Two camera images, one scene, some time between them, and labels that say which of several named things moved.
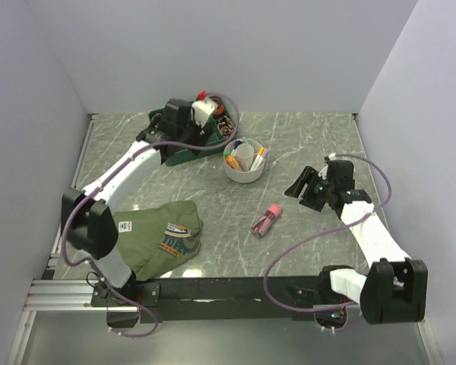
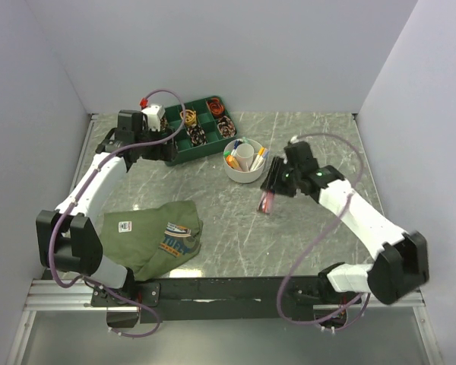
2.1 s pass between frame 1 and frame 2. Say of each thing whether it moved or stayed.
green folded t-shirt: stayed
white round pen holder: stayed
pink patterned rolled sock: stayed
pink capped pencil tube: moved
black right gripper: moved
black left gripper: moved
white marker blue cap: stayed
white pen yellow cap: stayed
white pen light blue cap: stayed
